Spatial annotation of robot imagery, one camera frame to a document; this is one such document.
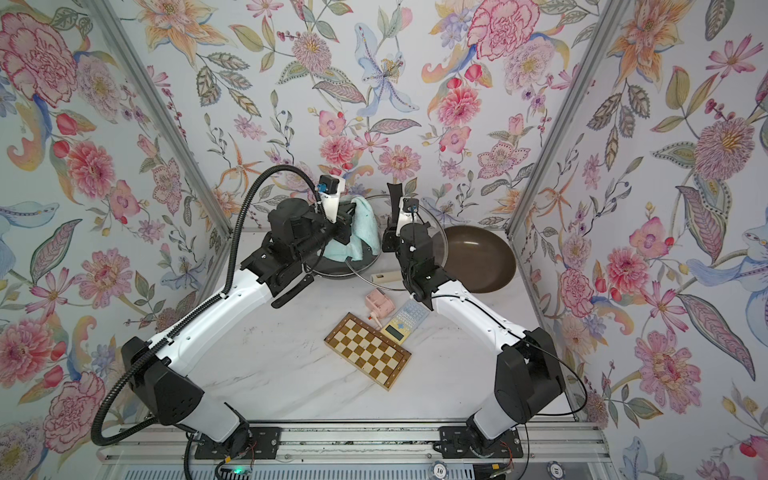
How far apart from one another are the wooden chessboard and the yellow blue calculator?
0.02m

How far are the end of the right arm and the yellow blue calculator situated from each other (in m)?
0.32

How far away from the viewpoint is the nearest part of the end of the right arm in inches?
27.9

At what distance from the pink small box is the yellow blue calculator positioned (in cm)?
3

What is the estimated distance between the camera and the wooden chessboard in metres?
0.85

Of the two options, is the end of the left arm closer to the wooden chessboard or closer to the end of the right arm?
the end of the right arm

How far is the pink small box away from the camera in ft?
3.15

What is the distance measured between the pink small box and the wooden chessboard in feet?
0.18

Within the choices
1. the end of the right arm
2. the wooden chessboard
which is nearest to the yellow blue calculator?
the wooden chessboard

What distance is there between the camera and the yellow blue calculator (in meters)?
0.94

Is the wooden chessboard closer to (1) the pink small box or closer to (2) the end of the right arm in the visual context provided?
(1) the pink small box

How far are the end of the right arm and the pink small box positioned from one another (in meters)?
0.27

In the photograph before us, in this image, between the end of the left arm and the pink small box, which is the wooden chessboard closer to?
the pink small box

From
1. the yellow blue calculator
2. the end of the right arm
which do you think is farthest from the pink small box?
the end of the right arm
